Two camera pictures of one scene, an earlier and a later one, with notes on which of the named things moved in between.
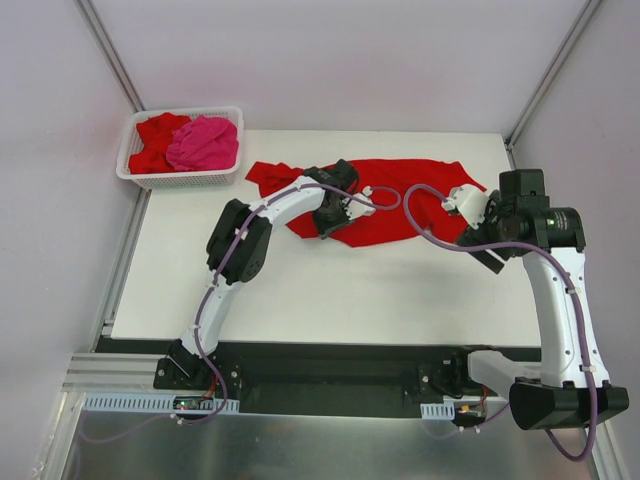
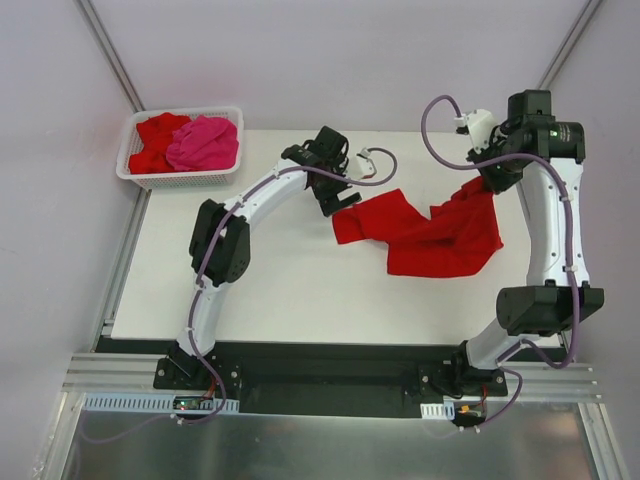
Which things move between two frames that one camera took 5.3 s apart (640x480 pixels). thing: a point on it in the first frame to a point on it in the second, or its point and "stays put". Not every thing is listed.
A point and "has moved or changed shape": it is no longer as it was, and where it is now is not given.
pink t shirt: x=203 y=143 stays put
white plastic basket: x=181 y=179 stays put
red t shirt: x=381 y=202 has moved or changed shape
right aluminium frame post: x=584 y=17 stays put
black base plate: x=291 y=377 stays put
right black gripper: x=480 y=242 to x=498 y=179
